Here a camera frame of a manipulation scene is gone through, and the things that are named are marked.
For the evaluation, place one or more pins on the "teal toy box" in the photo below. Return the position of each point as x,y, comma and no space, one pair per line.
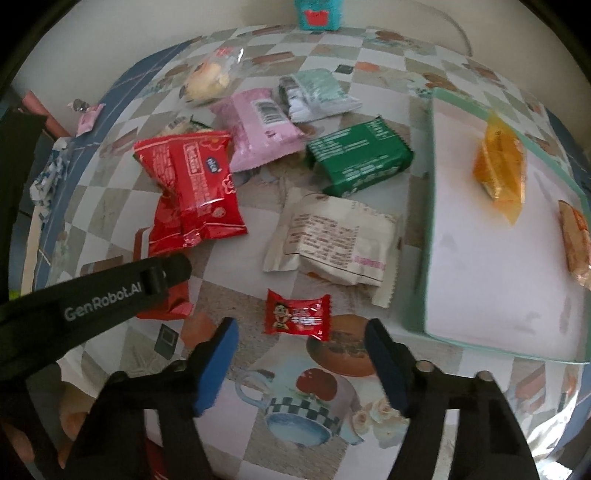
318,14

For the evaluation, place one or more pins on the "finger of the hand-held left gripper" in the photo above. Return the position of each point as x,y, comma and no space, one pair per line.
168,272

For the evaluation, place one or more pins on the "small pink packet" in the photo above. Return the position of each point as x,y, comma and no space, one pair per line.
90,119

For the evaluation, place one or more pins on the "mint green snack packet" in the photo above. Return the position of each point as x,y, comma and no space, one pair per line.
323,92

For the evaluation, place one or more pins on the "red snack packet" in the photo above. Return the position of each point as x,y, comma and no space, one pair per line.
194,194
166,302

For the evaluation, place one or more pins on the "pink snack packet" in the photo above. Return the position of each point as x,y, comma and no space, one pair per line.
258,134

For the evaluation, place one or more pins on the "small red candy packet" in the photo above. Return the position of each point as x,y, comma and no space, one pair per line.
295,316

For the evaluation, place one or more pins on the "clear blue snack packets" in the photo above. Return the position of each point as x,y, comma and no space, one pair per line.
46,182

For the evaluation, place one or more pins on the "clear bun packet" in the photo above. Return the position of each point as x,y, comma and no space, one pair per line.
207,81

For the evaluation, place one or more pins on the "teal rimmed white tray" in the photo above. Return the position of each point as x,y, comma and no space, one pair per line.
485,277

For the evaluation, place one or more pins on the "white green snack packet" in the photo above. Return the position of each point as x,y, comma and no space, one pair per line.
182,125

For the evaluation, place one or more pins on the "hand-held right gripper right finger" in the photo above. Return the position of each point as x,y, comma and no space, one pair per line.
388,369

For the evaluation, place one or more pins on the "checked printed tablecloth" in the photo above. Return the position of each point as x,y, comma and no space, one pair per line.
240,286

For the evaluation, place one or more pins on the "beige snack packet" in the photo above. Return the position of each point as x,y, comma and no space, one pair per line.
323,235

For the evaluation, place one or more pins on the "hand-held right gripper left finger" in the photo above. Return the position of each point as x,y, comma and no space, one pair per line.
217,364

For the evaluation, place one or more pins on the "orange snack packet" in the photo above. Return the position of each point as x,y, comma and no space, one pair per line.
501,175

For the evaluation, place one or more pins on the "tan snack packet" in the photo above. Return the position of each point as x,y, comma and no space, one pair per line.
577,249

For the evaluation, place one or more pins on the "brown wooden furniture edge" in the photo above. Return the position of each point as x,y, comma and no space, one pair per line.
39,104

